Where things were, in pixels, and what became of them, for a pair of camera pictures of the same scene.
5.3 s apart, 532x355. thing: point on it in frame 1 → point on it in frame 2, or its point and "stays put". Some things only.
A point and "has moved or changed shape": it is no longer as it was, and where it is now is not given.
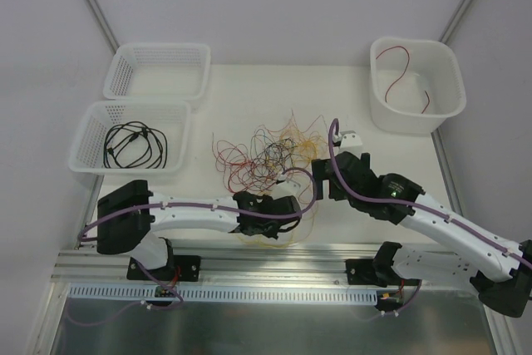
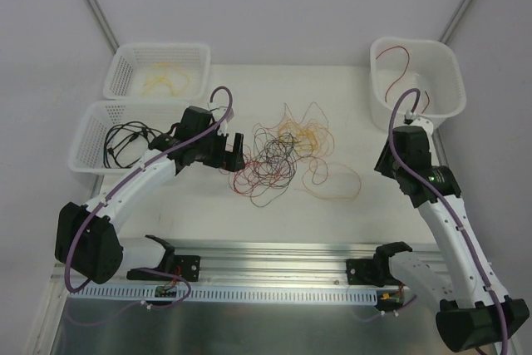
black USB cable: x=134 y=145 stays put
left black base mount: x=190 y=269 stays put
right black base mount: x=367 y=272 stays put
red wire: x=402 y=74 stays put
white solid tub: x=415 y=85 stays put
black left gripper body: x=288 y=209 → x=227 y=155
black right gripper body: x=325 y=180 → x=382 y=160
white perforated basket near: x=172 y=117 stays put
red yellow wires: x=258 y=160 has moved or changed shape
